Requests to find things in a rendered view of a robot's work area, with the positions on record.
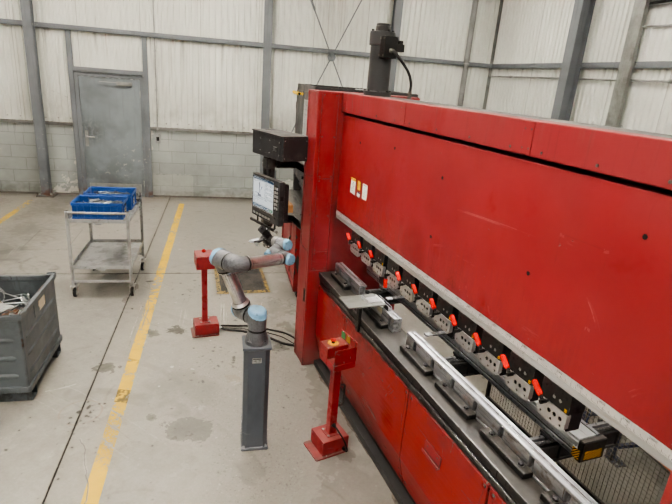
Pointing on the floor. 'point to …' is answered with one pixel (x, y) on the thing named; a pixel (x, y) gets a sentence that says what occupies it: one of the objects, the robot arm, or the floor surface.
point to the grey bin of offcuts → (26, 333)
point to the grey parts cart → (107, 248)
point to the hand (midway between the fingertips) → (255, 233)
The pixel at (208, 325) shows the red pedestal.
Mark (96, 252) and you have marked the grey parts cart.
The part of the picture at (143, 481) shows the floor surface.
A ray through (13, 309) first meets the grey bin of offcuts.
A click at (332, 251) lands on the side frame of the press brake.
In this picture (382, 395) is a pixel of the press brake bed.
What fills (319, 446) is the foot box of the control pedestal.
